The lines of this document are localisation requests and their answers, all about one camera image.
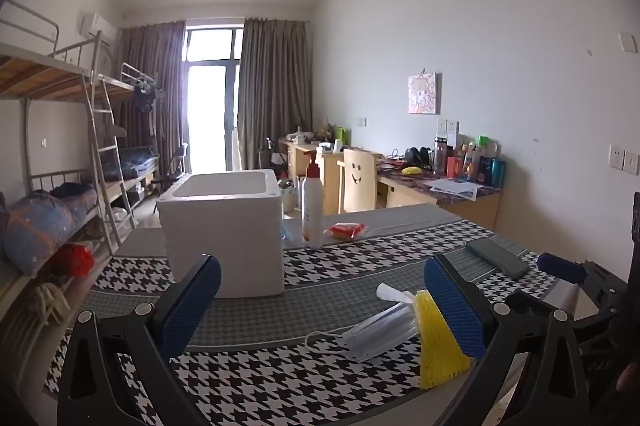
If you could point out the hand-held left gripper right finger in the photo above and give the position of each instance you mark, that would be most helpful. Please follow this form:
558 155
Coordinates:
457 306

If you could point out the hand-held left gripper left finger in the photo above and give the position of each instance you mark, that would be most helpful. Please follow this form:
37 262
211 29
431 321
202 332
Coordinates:
192 306

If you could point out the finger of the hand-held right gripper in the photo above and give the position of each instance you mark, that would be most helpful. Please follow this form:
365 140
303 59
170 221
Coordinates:
602 323
560 268

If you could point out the yellow foam net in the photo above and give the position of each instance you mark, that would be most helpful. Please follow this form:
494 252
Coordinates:
440 346

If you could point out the white foam box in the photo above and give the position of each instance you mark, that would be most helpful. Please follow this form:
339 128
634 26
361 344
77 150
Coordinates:
220 246

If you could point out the blue face mask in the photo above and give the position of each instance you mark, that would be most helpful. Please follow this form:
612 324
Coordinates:
380 331

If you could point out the person's right hand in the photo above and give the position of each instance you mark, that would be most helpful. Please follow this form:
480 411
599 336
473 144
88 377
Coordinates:
631 378

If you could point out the wooden desk row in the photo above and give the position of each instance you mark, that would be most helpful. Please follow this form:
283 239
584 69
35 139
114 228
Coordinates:
450 203

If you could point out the houndstooth tablecloth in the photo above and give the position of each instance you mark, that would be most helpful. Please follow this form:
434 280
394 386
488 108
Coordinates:
350 296

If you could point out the teal tumbler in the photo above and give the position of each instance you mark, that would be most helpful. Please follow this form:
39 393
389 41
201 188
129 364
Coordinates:
498 173

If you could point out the printed paper sheets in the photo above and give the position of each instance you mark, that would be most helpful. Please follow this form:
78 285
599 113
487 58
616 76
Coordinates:
455 187

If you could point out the dark jar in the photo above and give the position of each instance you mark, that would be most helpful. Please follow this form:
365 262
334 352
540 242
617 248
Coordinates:
484 171

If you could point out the red plastic bag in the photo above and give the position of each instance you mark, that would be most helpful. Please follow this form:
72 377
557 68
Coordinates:
75 261

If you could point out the red snack packet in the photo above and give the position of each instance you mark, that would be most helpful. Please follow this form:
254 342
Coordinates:
345 231

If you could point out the black folding chair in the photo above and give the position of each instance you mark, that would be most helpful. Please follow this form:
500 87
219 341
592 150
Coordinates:
172 171

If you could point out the red carton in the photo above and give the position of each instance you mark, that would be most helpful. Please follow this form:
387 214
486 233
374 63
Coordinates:
454 167

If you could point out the orange toiletry bottle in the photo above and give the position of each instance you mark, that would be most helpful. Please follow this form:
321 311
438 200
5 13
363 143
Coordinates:
468 163

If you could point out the yellow object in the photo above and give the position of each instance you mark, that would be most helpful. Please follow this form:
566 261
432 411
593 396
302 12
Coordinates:
411 171

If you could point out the beige cloth bundle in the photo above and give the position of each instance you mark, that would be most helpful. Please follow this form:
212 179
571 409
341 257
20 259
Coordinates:
47 303

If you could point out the lined trash bin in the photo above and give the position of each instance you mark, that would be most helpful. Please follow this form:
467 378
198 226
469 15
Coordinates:
290 198

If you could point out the green capped bottle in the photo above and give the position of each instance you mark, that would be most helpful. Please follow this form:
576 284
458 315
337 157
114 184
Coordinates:
481 145

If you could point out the dark lidded water bottle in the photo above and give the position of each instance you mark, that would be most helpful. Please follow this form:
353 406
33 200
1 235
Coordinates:
440 155

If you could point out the blue checked quilt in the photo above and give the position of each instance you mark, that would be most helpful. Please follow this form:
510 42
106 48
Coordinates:
137 163

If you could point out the white pump bottle red cap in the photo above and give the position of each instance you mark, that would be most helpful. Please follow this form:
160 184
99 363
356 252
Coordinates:
312 211

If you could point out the black headphones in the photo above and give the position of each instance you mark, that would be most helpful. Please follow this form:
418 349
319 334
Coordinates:
417 155

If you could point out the wooden smiley chair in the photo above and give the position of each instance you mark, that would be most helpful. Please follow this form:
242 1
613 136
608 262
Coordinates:
357 181

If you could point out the dark blue bedding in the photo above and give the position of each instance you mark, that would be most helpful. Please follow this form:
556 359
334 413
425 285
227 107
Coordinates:
75 196

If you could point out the blue orange bedding bundle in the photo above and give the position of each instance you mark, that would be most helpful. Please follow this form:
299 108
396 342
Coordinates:
37 231

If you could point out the metal bunk ladder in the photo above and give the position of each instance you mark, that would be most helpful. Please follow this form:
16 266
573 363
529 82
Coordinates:
107 145

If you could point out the plain wooden desk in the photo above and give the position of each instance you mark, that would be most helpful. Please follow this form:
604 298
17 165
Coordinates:
330 176

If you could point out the glass balcony door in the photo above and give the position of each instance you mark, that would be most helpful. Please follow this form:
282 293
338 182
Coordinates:
210 105

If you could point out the green box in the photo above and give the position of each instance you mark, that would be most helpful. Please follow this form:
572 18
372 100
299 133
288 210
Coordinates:
342 134

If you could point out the dark hanging clothes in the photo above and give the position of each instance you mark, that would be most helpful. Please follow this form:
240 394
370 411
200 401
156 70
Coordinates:
145 98

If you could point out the wide brown curtain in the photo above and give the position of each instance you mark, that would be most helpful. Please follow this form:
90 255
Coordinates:
275 90

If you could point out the small metal bunk bed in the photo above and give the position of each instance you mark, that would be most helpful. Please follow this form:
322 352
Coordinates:
130 80

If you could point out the narrow brown curtain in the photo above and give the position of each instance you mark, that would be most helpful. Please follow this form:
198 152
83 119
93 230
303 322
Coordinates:
150 70

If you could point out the large metal bunk bed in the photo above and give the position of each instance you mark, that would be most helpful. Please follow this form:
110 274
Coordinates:
45 70

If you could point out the white air conditioner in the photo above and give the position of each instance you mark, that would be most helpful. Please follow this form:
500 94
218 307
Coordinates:
97 25

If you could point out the white wall socket pair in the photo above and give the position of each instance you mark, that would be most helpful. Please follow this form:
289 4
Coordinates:
625 158

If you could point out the white double wall socket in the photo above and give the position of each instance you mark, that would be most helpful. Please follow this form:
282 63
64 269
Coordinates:
447 126

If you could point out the pink wall picture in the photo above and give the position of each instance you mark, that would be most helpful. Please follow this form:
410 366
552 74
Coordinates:
424 93

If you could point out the white wall plate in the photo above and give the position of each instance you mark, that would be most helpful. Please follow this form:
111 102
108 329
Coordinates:
628 41

